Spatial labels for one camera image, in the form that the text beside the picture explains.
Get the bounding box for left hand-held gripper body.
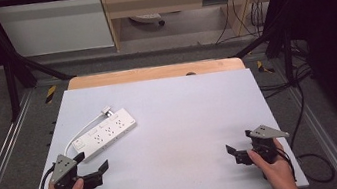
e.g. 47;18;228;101
45;150;87;189

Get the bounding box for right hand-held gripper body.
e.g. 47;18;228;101
247;120;295;168

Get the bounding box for person's right hand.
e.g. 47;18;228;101
246;136;302;189

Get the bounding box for white power plug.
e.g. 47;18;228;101
100;104;117;120

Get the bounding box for light wooden table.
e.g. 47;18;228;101
65;51;247;96

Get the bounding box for white cabinet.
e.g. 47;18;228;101
0;0;116;64

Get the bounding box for small white power strip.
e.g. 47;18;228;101
129;10;167;31

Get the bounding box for white power strip cable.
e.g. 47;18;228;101
58;112;112;158

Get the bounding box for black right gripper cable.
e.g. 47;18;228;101
274;138;299;185

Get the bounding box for black floor cable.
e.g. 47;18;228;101
251;36;337;189

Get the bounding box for hanging black cables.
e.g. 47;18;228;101
208;0;278;46

